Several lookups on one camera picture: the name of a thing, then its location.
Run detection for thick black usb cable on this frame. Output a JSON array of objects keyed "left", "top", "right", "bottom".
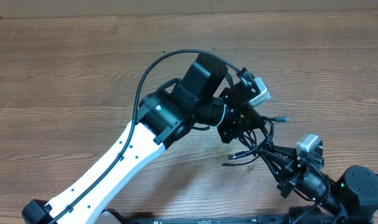
[{"left": 227, "top": 115, "right": 291, "bottom": 161}]

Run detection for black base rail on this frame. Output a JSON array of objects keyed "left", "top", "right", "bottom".
[{"left": 121, "top": 214, "right": 289, "bottom": 224}]

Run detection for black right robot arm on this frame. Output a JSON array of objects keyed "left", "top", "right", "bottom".
[{"left": 257, "top": 143, "right": 378, "bottom": 223}]

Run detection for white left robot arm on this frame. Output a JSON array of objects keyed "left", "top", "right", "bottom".
[{"left": 22, "top": 50, "right": 270, "bottom": 223}]

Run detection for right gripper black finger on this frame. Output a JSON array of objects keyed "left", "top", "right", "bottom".
[
  {"left": 258, "top": 144, "right": 297, "bottom": 161},
  {"left": 261, "top": 155, "right": 290, "bottom": 182}
]

